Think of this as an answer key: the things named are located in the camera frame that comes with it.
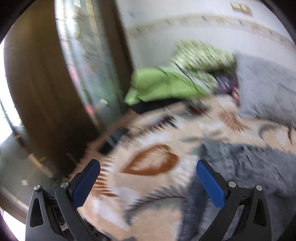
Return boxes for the grey washed denim pants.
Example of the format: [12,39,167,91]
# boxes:
[178,141,295,240]

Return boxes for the black phone on bed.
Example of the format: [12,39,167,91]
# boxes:
[98,127,129,156]

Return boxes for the green patterned blanket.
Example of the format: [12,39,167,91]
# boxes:
[125,40,236,106]

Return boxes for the grey quilted pillow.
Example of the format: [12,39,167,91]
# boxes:
[235,52,295,128]

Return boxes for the stained glass wooden door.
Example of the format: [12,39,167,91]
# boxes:
[1,1,133,176]

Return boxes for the beige wall switch plate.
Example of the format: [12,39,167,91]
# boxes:
[230,2,252,16]

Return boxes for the leaf pattern beige bedspread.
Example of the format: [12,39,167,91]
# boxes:
[78,95,295,240]

